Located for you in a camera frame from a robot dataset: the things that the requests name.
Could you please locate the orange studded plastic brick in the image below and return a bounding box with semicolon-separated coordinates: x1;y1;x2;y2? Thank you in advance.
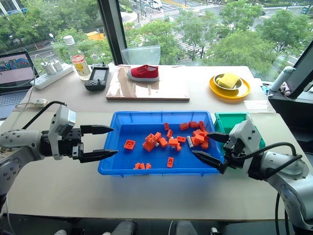
142;133;158;153

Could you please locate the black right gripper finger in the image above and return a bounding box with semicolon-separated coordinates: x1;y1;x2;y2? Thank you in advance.
191;150;229;175
207;132;231;144

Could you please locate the red square plastic brick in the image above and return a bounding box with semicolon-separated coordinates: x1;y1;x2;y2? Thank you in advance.
123;139;137;150

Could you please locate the metal bowl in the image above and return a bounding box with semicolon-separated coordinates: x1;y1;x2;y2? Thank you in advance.
213;73;244;91

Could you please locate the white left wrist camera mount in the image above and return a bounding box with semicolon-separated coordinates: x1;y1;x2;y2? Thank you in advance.
47;105;77;161

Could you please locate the black monitor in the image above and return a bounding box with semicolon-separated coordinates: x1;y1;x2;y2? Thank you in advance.
288;39;313;99

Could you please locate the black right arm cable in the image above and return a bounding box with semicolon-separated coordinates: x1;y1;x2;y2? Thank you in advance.
229;142;304;235

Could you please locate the yellow sponge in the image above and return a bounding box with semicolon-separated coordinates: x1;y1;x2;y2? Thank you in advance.
216;72;241;89

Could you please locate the white power strip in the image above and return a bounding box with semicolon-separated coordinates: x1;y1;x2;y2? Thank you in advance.
30;63;74;90

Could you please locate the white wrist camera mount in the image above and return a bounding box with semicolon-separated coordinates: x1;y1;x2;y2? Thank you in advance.
47;105;77;161
229;119;261;172

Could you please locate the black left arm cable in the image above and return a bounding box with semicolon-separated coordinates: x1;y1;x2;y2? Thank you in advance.
22;100;68;130

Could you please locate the clear plastic water bottle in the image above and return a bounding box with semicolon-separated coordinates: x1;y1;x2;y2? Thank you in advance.
63;35;92;81

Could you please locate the white plug charger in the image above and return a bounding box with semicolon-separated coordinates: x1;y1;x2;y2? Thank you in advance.
52;59;65;72
40;61;57;75

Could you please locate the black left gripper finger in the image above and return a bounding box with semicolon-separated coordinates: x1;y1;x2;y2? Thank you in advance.
79;148;119;164
80;124;114;136

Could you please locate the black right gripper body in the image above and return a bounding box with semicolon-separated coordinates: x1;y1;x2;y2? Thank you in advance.
223;136;248;170

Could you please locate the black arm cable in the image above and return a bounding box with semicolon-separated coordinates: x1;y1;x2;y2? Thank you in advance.
229;142;304;235
22;100;68;130

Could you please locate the dark rounded grey shape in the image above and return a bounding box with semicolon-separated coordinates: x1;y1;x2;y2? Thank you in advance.
174;220;198;235
111;219;138;235

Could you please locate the white bottle with blue cap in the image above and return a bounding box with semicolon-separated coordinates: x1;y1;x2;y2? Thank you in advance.
268;66;297;93

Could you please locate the small pink plush toy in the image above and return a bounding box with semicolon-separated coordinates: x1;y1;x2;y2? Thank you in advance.
279;81;292;95

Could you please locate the clear plastic container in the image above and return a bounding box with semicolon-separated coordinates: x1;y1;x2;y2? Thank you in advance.
121;45;161;66

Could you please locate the red canvas shoe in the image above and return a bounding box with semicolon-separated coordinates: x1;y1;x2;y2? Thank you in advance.
126;64;160;82

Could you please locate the black handheld remote controller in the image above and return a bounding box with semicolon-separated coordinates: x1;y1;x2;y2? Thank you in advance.
84;62;110;92

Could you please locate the dark window frame pillar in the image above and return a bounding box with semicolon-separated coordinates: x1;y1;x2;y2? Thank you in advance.
96;0;128;66

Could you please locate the green plastic bin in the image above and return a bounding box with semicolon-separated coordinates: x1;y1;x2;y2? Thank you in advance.
214;112;267;150

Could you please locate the black side desk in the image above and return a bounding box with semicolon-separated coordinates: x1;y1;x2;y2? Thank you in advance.
267;84;313;144

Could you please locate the clear plastic bag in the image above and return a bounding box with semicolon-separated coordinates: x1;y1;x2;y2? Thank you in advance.
244;99;276;114

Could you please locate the open laptop computer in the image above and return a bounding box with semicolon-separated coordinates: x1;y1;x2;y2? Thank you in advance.
0;50;39;120

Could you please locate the wooden board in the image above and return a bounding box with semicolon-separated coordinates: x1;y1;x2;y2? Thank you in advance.
105;64;191;103

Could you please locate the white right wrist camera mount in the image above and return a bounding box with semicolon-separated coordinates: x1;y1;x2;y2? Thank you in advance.
229;119;261;172

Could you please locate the yellow plate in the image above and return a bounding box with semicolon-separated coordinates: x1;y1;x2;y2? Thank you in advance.
209;74;251;99

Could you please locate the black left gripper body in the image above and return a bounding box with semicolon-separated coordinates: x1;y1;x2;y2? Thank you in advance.
57;128;85;163

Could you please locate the blue plastic tray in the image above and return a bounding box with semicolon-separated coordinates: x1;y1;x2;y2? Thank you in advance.
97;110;227;178

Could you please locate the white cable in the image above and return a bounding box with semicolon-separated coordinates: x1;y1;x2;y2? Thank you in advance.
14;54;53;128

